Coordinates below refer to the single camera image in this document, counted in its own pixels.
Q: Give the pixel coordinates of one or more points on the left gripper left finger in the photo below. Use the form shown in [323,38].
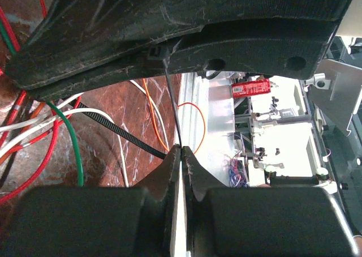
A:
[98,221]

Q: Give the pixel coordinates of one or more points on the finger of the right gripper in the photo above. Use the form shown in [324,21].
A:
[80,34]
[288,48]

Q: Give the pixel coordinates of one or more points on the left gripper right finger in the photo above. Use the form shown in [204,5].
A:
[259,221]

